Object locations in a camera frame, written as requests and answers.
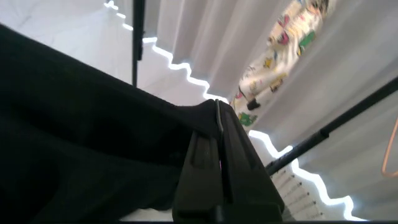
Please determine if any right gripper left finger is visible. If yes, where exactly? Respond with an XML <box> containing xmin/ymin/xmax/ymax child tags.
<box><xmin>172</xmin><ymin>129</ymin><xmax>224</xmax><ymax>219</ymax></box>

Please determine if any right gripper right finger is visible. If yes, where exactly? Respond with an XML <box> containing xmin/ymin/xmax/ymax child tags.
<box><xmin>213</xmin><ymin>98</ymin><xmax>286</xmax><ymax>219</ymax></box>

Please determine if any black garment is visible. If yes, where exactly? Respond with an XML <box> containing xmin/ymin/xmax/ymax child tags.
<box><xmin>0</xmin><ymin>23</ymin><xmax>222</xmax><ymax>222</ymax></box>

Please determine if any cream printed garment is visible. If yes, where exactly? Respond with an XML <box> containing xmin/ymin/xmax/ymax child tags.
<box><xmin>231</xmin><ymin>0</ymin><xmax>331</xmax><ymax>129</ymax></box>

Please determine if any black clothes rack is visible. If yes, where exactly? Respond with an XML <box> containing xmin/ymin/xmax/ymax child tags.
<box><xmin>131</xmin><ymin>0</ymin><xmax>398</xmax><ymax>177</ymax></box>

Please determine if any white curtain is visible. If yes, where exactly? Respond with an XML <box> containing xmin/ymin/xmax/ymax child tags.
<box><xmin>104</xmin><ymin>0</ymin><xmax>398</xmax><ymax>222</ymax></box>

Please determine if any white laundry basket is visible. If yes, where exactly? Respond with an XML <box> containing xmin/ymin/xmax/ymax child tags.
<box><xmin>269</xmin><ymin>167</ymin><xmax>328</xmax><ymax>222</ymax></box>

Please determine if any pink clothes hanger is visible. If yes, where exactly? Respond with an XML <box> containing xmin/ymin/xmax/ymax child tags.
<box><xmin>381</xmin><ymin>116</ymin><xmax>398</xmax><ymax>179</ymax></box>

